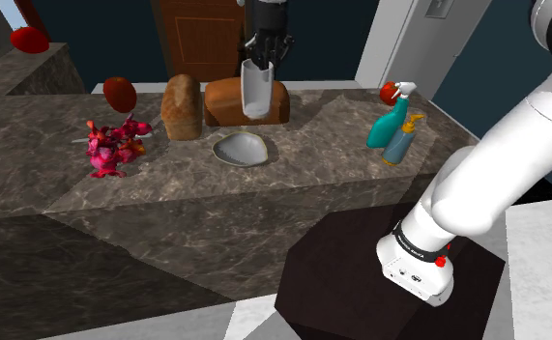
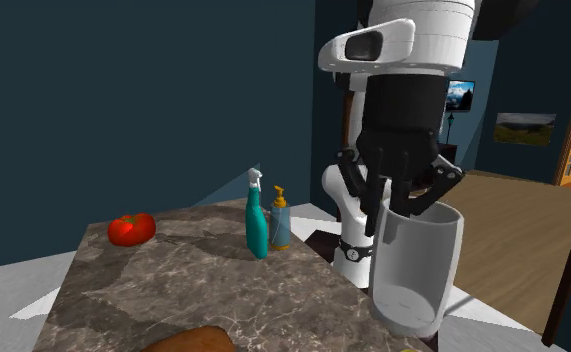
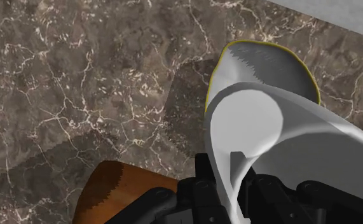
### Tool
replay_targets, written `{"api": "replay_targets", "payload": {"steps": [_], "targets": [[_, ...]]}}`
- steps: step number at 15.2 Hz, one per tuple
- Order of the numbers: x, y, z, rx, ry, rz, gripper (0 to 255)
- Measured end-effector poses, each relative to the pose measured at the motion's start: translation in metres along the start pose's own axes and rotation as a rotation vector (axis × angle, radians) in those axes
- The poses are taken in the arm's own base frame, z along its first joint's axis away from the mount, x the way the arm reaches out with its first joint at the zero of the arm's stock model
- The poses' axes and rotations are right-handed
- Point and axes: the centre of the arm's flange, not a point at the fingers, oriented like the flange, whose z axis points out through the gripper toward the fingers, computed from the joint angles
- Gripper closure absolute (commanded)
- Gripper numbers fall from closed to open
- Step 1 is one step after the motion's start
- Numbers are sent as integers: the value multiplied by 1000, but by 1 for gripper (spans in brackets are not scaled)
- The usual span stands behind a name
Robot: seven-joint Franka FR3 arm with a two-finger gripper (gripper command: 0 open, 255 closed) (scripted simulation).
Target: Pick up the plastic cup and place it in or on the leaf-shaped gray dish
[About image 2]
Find teal spray bottle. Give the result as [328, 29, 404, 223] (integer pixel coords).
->
[244, 167, 270, 261]

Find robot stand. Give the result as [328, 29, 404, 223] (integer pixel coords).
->
[305, 228, 346, 267]

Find blue sky wall picture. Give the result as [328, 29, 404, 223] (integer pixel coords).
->
[445, 79, 477, 114]

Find brown bread loaf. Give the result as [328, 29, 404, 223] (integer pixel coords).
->
[138, 324, 238, 352]

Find red tomato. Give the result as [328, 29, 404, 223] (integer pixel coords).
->
[107, 212, 158, 248]

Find green landscape wall picture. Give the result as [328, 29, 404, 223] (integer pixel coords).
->
[492, 112, 558, 148]

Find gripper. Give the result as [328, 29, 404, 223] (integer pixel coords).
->
[336, 72, 465, 239]

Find blue soap dispenser orange pump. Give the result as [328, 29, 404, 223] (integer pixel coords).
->
[268, 184, 293, 252]

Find white cup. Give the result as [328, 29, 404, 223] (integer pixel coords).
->
[368, 196, 466, 339]

